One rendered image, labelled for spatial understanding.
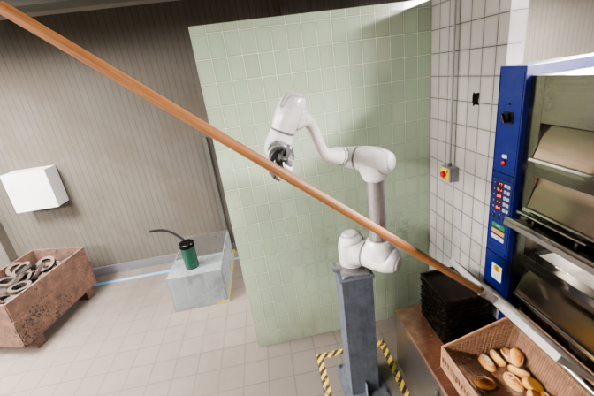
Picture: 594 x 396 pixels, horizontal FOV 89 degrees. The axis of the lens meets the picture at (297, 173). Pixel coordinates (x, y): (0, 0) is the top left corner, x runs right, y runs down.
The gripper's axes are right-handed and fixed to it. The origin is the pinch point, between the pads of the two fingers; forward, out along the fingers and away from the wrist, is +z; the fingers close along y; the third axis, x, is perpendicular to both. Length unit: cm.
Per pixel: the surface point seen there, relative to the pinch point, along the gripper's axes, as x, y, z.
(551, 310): -156, -6, -11
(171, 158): 54, 121, -292
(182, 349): -49, 220, -135
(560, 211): -121, -46, -15
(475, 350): -157, 38, -25
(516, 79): -82, -87, -44
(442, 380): -143, 59, -18
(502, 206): -126, -37, -44
